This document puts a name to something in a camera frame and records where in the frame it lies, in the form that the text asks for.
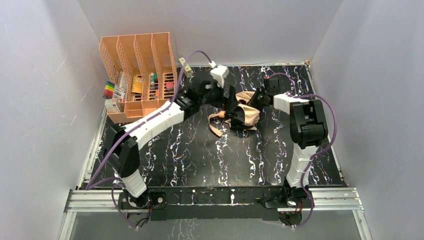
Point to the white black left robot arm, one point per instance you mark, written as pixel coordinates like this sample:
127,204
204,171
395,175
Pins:
123,143

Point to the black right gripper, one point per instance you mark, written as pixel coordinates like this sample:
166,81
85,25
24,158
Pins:
257,99

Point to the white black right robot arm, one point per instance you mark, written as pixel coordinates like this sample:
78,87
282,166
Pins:
307,125

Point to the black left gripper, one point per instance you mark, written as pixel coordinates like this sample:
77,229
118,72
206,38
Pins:
230,98

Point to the small white cardboard box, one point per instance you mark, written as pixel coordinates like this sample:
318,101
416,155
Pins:
113,106

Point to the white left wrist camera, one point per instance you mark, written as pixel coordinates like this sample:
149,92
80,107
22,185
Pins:
219,73

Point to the green white small box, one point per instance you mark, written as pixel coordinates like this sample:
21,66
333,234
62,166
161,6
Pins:
187,70

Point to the peach plastic desk organizer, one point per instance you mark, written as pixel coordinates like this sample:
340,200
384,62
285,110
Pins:
144,64

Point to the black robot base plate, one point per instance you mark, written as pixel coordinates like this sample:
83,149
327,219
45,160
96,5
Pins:
270,203

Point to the colourful marker pen set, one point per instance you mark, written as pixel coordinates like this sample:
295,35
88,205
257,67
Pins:
109,90

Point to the yellow notebook in organizer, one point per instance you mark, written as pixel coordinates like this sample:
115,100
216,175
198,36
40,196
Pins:
137,85

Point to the pink eraser in organizer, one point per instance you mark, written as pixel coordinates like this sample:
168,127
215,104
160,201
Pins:
169,86

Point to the aluminium table edge rail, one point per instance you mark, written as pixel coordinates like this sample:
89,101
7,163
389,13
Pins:
189,155

